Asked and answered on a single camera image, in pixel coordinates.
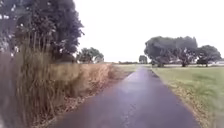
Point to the small distant tree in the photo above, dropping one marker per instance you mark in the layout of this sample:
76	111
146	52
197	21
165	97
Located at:
143	59

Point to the small round tree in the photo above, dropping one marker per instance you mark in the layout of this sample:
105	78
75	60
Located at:
90	55

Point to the tall dry grass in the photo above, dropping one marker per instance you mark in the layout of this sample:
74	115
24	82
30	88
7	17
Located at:
50	86

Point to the dark asphalt path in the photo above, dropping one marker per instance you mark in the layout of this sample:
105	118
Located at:
140	100

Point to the group of round trees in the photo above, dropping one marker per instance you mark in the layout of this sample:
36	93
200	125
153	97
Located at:
180	50

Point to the large dark tree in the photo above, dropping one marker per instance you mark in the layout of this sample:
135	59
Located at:
43	23

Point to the green grass field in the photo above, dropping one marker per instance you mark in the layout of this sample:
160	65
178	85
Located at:
196	83

